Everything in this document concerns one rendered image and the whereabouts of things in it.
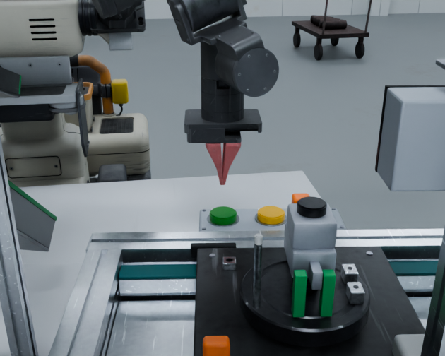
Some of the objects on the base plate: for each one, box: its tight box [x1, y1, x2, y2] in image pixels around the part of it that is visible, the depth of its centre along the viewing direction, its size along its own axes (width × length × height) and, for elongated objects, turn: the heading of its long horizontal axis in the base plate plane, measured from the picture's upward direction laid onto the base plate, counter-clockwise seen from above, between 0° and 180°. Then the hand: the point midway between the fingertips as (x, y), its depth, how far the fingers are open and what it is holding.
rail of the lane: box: [85, 229, 444, 265], centre depth 78 cm, size 6×89×11 cm, turn 91°
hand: (222, 178), depth 79 cm, fingers closed
